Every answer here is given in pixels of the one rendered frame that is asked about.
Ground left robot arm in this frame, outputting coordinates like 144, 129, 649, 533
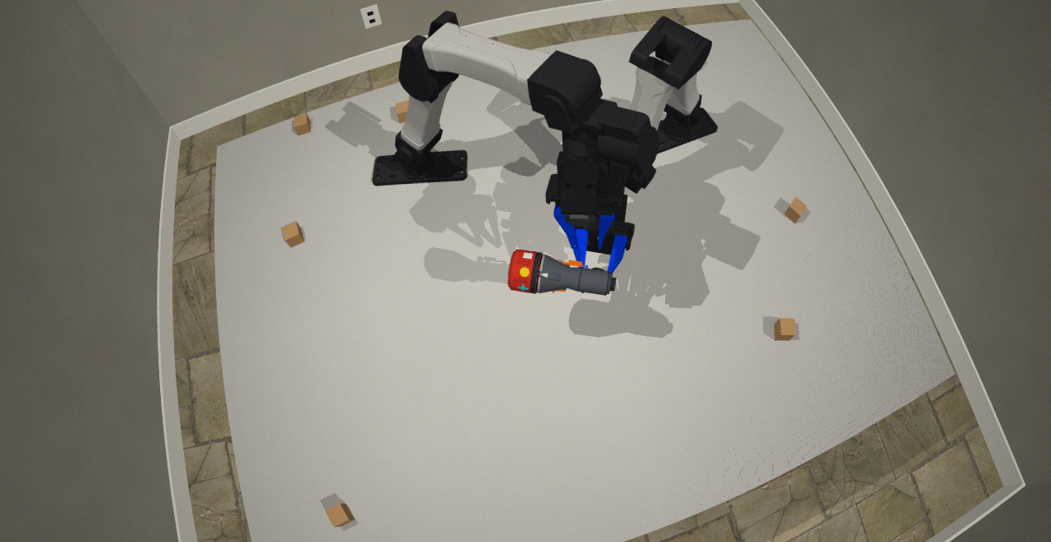
609, 16, 718, 222

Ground red and black hose nozzle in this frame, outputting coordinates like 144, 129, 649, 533
508, 249, 617, 296

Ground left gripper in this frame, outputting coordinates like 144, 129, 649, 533
573, 217, 635, 273

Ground tan cube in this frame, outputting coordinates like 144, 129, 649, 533
784, 197, 807, 223
294, 113, 310, 136
774, 318, 796, 341
396, 100, 409, 123
325, 503, 355, 527
282, 221, 304, 248

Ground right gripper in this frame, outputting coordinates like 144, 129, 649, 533
545, 149, 623, 250

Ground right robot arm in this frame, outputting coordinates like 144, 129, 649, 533
372, 11, 659, 227

